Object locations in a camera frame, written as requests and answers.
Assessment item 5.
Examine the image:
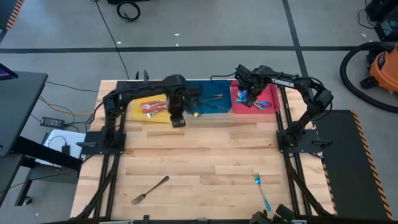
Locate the black power adapter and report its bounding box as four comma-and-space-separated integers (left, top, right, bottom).
39, 116, 66, 129

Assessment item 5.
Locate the yellow plastic bin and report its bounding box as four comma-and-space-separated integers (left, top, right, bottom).
130, 93, 175, 124

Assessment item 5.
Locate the black hazard-striped panel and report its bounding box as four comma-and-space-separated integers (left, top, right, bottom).
0, 0, 25, 31

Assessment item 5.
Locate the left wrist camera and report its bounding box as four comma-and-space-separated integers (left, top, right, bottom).
183, 84, 203, 113

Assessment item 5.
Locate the black aluminium table frame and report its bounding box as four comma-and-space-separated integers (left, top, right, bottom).
70, 79, 336, 224

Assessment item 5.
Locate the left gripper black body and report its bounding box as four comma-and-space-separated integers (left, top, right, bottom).
170, 93, 185, 118

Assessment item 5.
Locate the black equipment with cables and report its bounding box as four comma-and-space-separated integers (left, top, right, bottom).
357, 0, 398, 43

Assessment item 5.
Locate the red plastic bin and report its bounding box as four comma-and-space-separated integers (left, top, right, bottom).
230, 80, 281, 114

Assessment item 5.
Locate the red-handled silver fork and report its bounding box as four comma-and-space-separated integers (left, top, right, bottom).
144, 108, 166, 119
141, 100, 169, 109
141, 105, 170, 113

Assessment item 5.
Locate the black platform hazard-striped edge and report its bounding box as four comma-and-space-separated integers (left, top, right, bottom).
310, 109, 394, 221

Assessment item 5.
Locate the grey floor cable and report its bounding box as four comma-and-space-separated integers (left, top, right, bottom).
46, 80, 99, 93

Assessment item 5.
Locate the orange shop vacuum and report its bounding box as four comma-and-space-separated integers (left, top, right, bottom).
360, 45, 398, 94

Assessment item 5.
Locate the white flat box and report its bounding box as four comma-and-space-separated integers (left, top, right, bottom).
34, 129, 87, 169

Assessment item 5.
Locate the laptop screen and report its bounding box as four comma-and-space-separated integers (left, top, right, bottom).
0, 63, 19, 81

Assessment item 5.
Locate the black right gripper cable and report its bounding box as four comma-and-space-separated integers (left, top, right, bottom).
210, 72, 237, 86

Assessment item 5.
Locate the black desk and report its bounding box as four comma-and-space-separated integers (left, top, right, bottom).
0, 70, 83, 208

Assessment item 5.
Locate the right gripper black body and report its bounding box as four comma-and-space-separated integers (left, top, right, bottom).
235, 63, 253, 101

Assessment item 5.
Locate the blue plastic bin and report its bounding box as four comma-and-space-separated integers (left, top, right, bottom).
186, 80, 233, 115

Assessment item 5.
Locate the long black floor cable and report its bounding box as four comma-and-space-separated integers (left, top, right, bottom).
93, 0, 131, 80

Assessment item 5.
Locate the orange vacuum cleaner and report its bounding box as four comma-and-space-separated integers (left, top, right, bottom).
339, 40, 398, 114

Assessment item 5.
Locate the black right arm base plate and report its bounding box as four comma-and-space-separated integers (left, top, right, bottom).
276, 129, 333, 155

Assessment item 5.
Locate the coiled black cable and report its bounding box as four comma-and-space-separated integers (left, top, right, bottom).
116, 0, 141, 23

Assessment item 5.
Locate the black bulky object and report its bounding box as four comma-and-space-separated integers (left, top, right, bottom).
249, 203, 295, 224

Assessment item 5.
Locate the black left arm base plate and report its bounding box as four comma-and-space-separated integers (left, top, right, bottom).
81, 130, 126, 156

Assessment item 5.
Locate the yellow floor cable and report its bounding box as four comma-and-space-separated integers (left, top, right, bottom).
39, 95, 94, 118

